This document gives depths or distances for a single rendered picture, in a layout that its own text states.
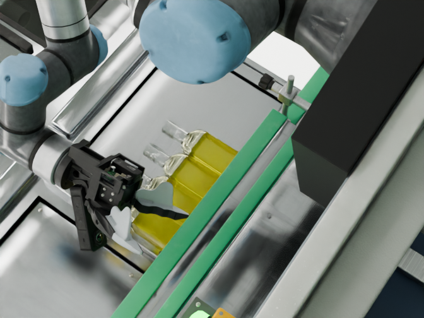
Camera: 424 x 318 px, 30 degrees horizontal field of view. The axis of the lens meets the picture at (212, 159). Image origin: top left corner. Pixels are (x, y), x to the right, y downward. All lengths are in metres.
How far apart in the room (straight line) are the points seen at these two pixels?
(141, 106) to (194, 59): 0.79
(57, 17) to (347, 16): 0.51
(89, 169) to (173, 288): 0.23
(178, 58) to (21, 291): 0.81
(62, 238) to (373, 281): 0.87
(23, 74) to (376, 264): 0.61
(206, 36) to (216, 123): 0.80
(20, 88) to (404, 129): 0.60
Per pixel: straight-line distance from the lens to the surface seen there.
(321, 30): 0.98
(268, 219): 1.29
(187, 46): 0.91
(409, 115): 0.89
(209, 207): 1.31
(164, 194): 1.30
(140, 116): 1.69
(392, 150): 0.88
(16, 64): 1.25
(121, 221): 1.21
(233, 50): 0.90
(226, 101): 1.70
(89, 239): 1.30
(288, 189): 1.32
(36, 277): 1.62
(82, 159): 1.26
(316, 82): 1.55
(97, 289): 1.59
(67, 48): 1.31
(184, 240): 1.29
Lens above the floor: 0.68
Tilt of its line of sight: 14 degrees up
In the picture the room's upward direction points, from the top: 57 degrees counter-clockwise
